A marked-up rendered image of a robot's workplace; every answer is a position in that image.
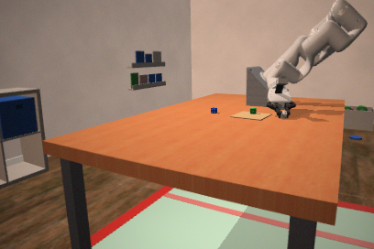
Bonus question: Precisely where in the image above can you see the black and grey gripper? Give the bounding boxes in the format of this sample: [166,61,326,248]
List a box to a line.
[267,86,296,118]

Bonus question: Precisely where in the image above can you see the tan mat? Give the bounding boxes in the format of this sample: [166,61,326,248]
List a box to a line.
[230,111,271,121]

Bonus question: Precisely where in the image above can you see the white die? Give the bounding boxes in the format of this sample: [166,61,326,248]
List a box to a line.
[280,111,287,119]

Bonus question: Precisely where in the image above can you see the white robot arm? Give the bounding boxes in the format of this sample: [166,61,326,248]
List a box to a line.
[260,0,368,93]

